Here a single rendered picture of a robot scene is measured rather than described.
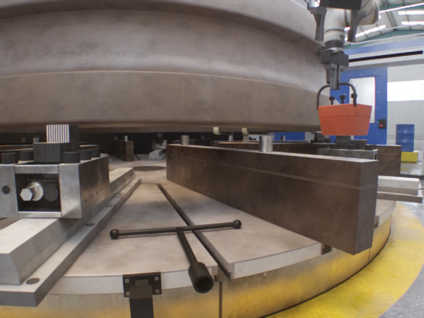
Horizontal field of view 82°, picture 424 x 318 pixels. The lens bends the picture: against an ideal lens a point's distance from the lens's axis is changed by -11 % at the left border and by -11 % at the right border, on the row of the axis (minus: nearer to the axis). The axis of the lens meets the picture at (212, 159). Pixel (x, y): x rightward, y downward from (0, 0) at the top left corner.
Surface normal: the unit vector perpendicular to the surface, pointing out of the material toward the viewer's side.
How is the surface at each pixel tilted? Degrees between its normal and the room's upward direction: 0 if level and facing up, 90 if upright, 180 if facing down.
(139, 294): 0
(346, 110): 97
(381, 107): 90
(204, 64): 67
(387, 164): 90
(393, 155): 90
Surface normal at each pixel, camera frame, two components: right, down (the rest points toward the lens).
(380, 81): -0.68, 0.07
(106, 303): 0.19, 0.08
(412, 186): -0.59, -0.25
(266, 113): 0.50, 0.07
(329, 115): -0.87, 0.16
